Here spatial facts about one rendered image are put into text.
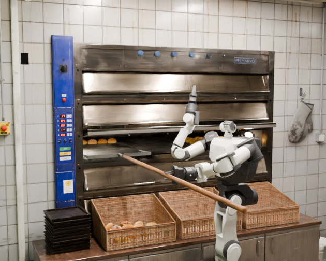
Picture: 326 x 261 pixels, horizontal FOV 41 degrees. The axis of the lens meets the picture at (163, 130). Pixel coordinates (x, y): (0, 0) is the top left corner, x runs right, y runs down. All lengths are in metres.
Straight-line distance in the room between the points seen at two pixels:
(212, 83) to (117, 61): 0.91
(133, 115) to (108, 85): 0.33
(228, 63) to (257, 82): 0.36
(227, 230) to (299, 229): 1.07
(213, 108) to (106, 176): 1.15
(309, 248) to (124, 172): 1.76
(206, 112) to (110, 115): 0.90
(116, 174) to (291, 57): 2.06
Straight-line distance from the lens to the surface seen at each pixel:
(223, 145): 2.98
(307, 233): 4.15
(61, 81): 3.49
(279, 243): 3.97
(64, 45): 3.51
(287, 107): 4.50
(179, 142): 3.17
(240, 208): 2.09
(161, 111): 3.79
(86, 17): 3.60
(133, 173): 3.75
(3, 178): 3.52
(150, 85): 3.72
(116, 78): 3.64
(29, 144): 3.50
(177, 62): 3.86
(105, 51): 3.63
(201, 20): 3.99
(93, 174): 3.65
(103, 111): 3.61
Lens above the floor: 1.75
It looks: 5 degrees down
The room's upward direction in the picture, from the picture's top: straight up
